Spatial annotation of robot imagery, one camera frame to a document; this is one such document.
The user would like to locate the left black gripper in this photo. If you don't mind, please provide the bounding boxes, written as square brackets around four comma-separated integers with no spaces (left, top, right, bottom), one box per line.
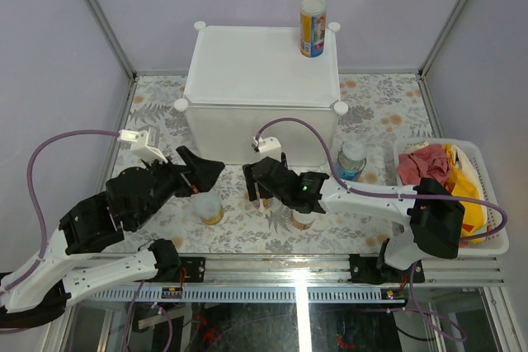
[134,147,228,231]

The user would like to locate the tall can with spoon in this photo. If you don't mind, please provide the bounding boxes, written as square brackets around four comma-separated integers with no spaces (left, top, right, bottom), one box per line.
[257,186,273,213]

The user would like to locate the short orange can white lid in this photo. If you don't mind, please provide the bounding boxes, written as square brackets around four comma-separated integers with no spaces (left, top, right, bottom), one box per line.
[292,210,318,231]

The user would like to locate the white plastic cube cabinet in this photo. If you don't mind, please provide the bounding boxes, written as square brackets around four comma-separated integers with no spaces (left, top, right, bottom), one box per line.
[174,21,348,167]

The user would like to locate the blue can with clear lid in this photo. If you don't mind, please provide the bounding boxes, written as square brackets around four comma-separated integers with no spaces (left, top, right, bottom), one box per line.
[336,140,367,181]

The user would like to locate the orange tall can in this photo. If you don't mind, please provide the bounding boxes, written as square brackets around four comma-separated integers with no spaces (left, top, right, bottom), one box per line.
[300,0,327,58]

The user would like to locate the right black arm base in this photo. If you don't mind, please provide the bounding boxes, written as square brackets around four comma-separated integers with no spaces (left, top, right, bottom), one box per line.
[347,237,427,285]

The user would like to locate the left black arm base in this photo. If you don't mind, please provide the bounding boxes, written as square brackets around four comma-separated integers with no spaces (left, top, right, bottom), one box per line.
[147,239,205,283]

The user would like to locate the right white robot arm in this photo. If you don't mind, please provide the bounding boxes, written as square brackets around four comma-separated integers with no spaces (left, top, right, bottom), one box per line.
[243,157,464,282]

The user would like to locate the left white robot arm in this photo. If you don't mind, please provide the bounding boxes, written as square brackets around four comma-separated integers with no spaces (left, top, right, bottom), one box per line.
[1,146,225,331]

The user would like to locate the wide orange can white lid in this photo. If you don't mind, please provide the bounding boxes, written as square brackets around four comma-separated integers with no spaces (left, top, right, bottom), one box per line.
[194,191,224,225]

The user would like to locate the red cloth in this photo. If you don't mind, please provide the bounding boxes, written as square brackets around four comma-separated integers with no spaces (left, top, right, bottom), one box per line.
[397,144,451,185]

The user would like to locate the white laundry basket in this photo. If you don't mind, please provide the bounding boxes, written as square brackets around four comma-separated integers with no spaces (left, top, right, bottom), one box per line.
[391,137,511,257]

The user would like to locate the yellow cloth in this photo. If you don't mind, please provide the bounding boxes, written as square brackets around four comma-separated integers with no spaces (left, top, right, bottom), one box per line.
[442,144,488,237]

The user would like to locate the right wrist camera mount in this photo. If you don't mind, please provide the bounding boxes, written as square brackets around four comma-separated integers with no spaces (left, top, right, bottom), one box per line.
[252,137,282,161]

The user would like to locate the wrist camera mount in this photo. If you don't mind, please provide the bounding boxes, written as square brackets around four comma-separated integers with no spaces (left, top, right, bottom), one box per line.
[252,137,282,161]
[117,129,168,164]

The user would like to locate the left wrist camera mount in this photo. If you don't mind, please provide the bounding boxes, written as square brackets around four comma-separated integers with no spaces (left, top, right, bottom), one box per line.
[117,129,168,164]

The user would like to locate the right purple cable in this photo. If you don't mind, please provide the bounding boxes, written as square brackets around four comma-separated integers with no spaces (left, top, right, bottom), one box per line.
[253,117,509,343]

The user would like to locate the purple cable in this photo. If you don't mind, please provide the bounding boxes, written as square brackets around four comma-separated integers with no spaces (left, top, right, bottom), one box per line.
[0,129,174,352]
[253,117,509,343]

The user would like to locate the aluminium rail frame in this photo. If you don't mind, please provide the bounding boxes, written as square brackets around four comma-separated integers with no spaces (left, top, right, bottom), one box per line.
[199,254,505,287]

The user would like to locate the white slotted cable duct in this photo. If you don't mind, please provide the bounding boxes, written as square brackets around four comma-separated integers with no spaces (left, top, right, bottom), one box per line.
[90,285,407,304]

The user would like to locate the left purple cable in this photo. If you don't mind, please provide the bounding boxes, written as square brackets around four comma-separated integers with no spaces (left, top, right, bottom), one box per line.
[0,129,174,352]

